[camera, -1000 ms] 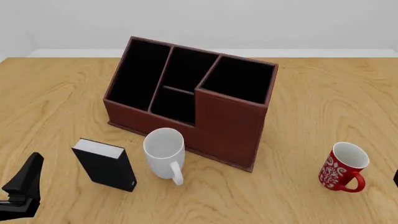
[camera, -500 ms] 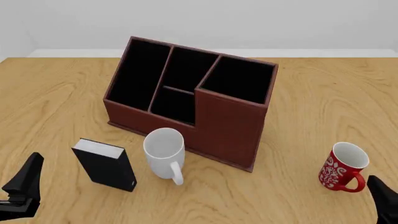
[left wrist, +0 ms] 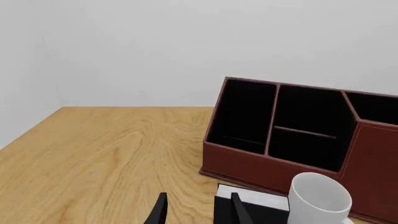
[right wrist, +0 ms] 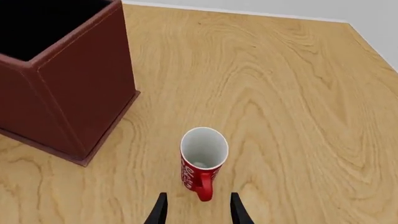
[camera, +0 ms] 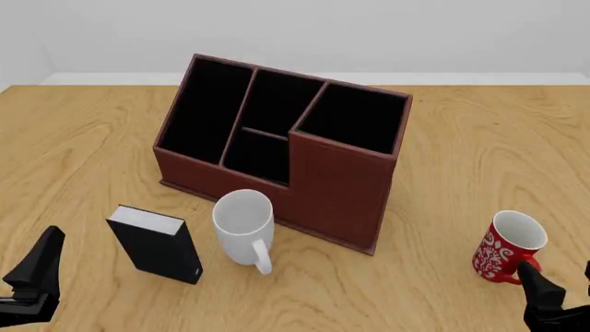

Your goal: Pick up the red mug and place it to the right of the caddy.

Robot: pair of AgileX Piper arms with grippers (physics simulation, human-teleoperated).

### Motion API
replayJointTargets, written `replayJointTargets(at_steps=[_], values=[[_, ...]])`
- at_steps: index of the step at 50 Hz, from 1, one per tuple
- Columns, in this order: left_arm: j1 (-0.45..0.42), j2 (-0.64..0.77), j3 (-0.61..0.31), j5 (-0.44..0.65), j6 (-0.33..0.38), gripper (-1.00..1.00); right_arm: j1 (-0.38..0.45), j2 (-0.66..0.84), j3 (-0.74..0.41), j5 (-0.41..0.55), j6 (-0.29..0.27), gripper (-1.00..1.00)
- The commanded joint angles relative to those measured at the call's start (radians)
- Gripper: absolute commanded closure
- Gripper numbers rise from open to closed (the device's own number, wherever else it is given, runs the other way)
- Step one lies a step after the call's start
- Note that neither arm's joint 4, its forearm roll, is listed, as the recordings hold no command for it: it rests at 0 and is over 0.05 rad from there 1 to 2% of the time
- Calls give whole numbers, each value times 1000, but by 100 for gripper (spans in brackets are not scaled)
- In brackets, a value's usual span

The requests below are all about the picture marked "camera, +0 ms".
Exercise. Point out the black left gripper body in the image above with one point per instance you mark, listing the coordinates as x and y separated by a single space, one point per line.
25 309

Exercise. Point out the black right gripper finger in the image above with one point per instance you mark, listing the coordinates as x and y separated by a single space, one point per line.
539 288
587 273

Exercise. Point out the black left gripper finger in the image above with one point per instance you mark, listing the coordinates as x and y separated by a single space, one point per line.
39 263

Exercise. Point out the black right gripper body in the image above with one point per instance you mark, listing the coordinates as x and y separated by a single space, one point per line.
560 320

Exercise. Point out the red patterned mug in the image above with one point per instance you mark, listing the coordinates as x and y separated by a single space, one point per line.
500 252

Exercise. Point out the white mug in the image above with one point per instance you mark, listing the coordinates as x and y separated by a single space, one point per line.
242 235

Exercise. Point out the red-brown desk caddy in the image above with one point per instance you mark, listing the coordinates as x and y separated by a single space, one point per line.
336 193

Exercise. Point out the black book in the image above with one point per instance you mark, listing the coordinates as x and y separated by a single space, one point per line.
156 247

